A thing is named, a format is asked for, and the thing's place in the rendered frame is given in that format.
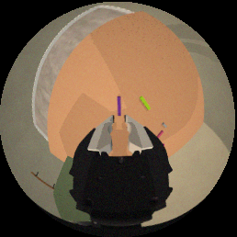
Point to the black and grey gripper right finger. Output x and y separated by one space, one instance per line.
143 140

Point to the lime green rod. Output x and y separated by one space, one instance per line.
144 102

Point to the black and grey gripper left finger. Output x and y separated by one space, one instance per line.
96 141

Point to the pink rod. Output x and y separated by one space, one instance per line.
160 133

